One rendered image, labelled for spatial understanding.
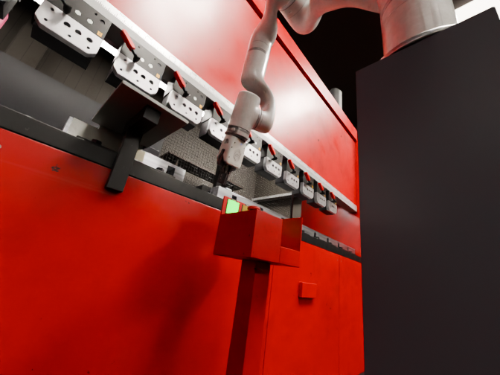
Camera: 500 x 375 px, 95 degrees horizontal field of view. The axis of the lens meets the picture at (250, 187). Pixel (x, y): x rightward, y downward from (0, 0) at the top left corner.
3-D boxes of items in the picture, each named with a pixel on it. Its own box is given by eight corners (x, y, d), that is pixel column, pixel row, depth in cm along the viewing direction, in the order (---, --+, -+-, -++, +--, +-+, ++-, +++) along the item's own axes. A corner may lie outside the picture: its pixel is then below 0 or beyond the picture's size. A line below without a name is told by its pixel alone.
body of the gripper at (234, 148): (238, 132, 77) (228, 164, 77) (251, 141, 86) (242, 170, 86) (220, 128, 80) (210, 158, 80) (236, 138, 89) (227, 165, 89)
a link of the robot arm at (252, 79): (276, 77, 99) (264, 139, 90) (242, 59, 93) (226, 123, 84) (287, 63, 91) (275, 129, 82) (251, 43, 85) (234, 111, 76)
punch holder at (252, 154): (240, 152, 114) (245, 124, 119) (228, 156, 119) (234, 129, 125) (259, 164, 124) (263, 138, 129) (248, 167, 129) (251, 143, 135)
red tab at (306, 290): (301, 297, 113) (302, 282, 116) (298, 296, 115) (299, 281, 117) (316, 298, 123) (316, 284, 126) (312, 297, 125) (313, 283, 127)
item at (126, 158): (118, 181, 51) (147, 103, 59) (100, 190, 61) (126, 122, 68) (136, 187, 54) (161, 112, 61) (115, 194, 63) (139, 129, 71)
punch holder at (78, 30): (31, 17, 61) (58, -21, 67) (28, 36, 67) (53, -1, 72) (94, 57, 71) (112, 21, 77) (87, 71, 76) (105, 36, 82)
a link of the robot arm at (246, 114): (248, 135, 89) (225, 126, 85) (258, 103, 89) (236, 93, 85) (255, 133, 81) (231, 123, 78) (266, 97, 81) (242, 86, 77)
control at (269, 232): (250, 257, 55) (260, 187, 61) (212, 254, 66) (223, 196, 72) (299, 267, 67) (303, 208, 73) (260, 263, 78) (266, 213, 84)
